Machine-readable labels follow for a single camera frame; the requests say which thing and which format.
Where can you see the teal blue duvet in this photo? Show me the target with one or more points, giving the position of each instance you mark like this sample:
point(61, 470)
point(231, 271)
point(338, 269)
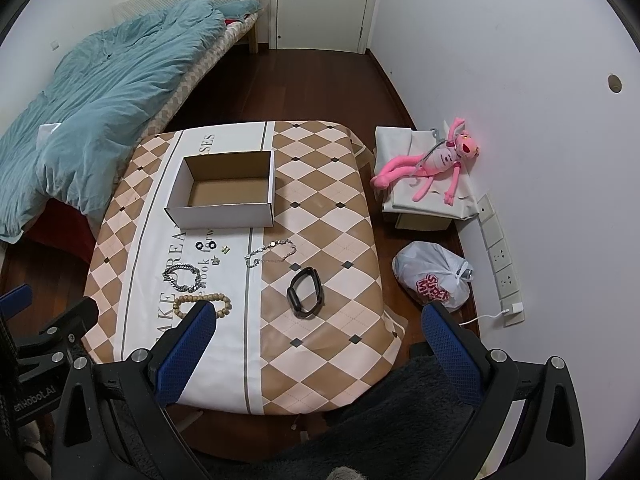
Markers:
point(95, 105)

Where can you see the white door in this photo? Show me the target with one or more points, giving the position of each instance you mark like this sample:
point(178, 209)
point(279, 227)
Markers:
point(334, 25)

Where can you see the white plastic shopping bag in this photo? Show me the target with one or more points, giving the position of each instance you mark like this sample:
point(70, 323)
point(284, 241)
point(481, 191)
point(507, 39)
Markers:
point(433, 273)

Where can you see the checkered tablecloth with lettering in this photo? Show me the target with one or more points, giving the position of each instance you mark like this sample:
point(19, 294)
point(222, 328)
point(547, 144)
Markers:
point(262, 360)

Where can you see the white cardboard box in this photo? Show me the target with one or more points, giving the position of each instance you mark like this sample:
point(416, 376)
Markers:
point(233, 190)

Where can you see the black smart band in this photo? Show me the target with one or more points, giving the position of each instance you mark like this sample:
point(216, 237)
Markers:
point(305, 294)

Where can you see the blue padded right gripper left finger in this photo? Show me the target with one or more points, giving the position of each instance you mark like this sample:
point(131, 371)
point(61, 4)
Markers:
point(179, 350)

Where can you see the white cloth covered box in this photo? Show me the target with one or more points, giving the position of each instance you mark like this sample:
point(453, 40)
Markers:
point(411, 201)

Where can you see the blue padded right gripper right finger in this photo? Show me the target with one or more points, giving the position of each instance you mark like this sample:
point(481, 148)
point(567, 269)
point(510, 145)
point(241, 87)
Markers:
point(452, 356)

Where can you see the white wall power strip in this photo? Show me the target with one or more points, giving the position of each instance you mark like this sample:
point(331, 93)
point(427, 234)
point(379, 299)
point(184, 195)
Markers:
point(501, 262)

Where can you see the bed with patterned mattress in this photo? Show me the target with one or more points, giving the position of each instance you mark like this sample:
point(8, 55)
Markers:
point(210, 55)

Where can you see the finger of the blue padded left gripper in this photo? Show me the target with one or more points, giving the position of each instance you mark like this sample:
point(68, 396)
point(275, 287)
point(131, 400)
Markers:
point(16, 300)
point(74, 323)

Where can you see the pink panther plush toy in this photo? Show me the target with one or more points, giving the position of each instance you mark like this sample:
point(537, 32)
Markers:
point(447, 155)

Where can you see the white charger with cable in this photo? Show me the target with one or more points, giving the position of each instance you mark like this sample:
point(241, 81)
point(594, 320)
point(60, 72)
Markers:
point(500, 313)

